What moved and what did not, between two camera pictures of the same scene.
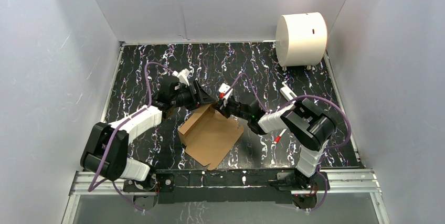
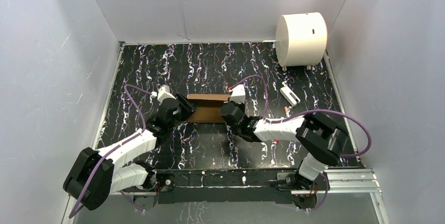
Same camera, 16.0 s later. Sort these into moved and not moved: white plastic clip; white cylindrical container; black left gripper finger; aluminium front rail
Moved: black left gripper finger
Not moved: white plastic clip; white cylindrical container; aluminium front rail
